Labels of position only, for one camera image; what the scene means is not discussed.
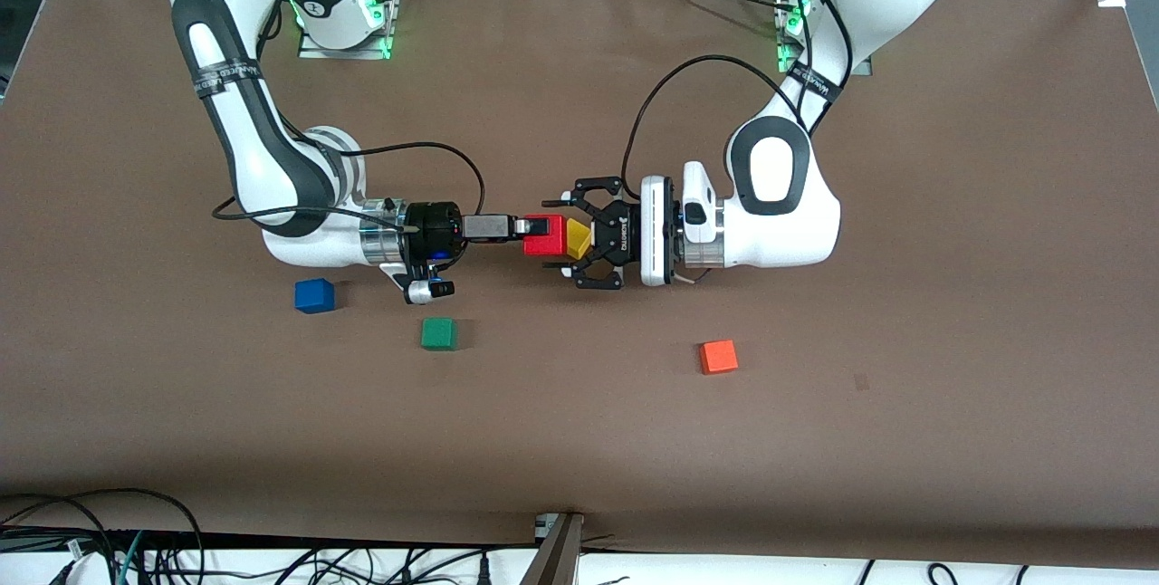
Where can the yellow wooden cube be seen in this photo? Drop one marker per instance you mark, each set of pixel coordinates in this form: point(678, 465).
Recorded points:
point(578, 241)

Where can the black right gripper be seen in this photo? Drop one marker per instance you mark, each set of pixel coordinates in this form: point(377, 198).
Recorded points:
point(436, 225)

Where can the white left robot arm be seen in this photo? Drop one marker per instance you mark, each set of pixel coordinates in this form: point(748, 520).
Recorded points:
point(779, 232)

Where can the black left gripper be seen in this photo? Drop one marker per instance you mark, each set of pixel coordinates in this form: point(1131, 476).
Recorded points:
point(618, 237)

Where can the orange wooden cube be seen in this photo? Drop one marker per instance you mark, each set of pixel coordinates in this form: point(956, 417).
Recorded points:
point(719, 357)

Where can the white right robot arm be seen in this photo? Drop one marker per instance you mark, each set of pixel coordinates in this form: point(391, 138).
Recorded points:
point(244, 141)

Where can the grey metal beam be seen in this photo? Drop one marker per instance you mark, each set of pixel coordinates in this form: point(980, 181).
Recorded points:
point(557, 558)

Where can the blue wooden cube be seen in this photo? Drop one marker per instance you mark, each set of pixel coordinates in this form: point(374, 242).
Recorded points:
point(314, 296)

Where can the green wooden cube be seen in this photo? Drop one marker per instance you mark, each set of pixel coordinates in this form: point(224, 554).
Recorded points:
point(438, 334)

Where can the metal base plate left arm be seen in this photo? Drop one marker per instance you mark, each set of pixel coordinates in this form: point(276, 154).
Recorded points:
point(788, 60)

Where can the red wooden cube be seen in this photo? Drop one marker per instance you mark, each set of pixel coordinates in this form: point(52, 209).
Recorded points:
point(545, 236)

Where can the metal base plate right arm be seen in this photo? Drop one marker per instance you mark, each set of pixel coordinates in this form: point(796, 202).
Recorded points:
point(344, 53)

